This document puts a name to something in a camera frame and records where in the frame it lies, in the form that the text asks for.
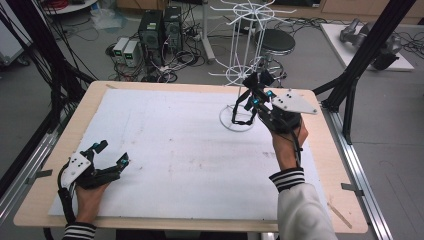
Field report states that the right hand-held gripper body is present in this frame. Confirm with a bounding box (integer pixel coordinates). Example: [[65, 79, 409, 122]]
[[257, 89, 319, 135]]

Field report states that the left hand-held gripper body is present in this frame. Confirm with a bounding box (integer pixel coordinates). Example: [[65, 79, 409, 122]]
[[59, 149, 120, 190]]

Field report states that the black bow tie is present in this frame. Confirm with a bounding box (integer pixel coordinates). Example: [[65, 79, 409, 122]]
[[231, 69, 276, 126]]

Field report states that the white wire display rack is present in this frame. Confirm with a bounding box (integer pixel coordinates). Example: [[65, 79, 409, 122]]
[[207, 0, 298, 133]]

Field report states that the person's left hand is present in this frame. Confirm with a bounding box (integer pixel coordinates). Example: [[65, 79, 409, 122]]
[[73, 182, 109, 224]]

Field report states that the person's right hand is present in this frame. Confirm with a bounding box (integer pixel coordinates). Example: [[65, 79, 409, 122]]
[[270, 119, 310, 172]]

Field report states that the grey metal clip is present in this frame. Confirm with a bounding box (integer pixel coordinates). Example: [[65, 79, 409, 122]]
[[25, 169, 54, 186], [340, 182, 365, 198]]

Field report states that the black round stool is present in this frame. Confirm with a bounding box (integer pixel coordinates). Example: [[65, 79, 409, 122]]
[[250, 28, 297, 89]]

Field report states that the white foam mat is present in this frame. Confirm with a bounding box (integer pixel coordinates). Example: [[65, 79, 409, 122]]
[[48, 88, 333, 224]]

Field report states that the white floor board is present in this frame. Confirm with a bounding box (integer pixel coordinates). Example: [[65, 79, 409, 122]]
[[319, 22, 416, 72]]

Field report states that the grey metal table leg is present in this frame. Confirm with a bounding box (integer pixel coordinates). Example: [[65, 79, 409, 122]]
[[199, 0, 217, 64]]

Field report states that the grey power supply unit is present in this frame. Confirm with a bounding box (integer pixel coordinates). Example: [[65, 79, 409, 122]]
[[123, 40, 141, 68], [112, 37, 130, 63]]

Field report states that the grey robot part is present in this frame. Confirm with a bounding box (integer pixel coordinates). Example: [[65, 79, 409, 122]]
[[339, 18, 403, 71]]

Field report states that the black computer tower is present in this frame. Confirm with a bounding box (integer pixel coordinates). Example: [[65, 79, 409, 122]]
[[163, 5, 184, 54], [137, 9, 165, 66]]

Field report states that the thin wooden stick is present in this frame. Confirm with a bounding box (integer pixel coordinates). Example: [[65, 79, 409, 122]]
[[326, 201, 353, 230]]

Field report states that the clear plastic bag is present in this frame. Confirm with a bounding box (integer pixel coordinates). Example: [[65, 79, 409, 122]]
[[90, 7, 128, 32]]

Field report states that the round white table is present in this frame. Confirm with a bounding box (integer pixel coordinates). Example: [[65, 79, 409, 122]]
[[42, 0, 100, 16]]

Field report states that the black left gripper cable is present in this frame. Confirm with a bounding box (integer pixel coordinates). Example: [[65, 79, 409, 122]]
[[55, 162, 77, 225]]

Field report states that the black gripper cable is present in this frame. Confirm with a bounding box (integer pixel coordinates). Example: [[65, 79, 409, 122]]
[[55, 162, 77, 225], [289, 128, 305, 168]]

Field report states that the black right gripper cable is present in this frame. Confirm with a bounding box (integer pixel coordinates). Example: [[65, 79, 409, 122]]
[[289, 128, 305, 168]]

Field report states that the aluminium rail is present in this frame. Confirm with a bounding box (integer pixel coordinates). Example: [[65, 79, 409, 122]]
[[320, 102, 395, 240], [0, 103, 78, 226]]

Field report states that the black metal frame post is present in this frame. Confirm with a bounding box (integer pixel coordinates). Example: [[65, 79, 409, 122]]
[[312, 0, 418, 145]]

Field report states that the tangle of floor cables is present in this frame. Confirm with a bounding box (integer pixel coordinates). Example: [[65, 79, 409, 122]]
[[105, 6, 221, 84]]

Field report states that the black frame with cables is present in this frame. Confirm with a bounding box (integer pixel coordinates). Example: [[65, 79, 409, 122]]
[[0, 0, 98, 198]]

